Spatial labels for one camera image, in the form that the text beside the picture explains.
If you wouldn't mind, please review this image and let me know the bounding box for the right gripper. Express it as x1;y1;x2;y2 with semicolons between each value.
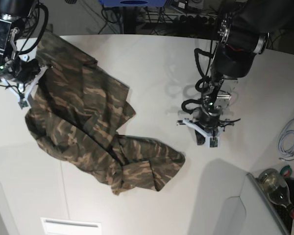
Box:
4;59;41;83

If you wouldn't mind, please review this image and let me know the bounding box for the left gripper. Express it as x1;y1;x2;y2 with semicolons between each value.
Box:
195;110;219;145

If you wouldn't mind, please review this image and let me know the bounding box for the camouflage t-shirt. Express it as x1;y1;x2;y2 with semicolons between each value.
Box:
25;31;185;195

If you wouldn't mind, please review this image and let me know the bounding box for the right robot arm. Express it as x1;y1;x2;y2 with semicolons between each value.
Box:
0;0;49;84

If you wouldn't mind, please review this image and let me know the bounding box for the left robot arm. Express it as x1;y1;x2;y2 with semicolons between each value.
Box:
178;0;294;148

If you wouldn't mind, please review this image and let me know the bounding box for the clear glass bottle red cap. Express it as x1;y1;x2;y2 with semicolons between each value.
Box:
258;168;294;219

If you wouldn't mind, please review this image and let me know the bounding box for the green tape roll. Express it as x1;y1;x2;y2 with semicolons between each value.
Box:
280;165;293;179

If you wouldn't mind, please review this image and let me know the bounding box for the black power strip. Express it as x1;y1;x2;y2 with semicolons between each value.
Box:
179;15;215;24

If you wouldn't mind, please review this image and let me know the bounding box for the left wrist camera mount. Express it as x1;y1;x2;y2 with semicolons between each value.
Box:
176;118;225;148

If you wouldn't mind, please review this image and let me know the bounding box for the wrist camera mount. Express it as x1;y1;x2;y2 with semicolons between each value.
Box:
176;118;225;148
0;65;52;109

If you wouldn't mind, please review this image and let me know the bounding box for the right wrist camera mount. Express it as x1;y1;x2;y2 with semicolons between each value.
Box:
0;65;52;109

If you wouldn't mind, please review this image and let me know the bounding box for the light blue coiled cable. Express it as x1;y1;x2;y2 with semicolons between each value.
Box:
277;117;294;161

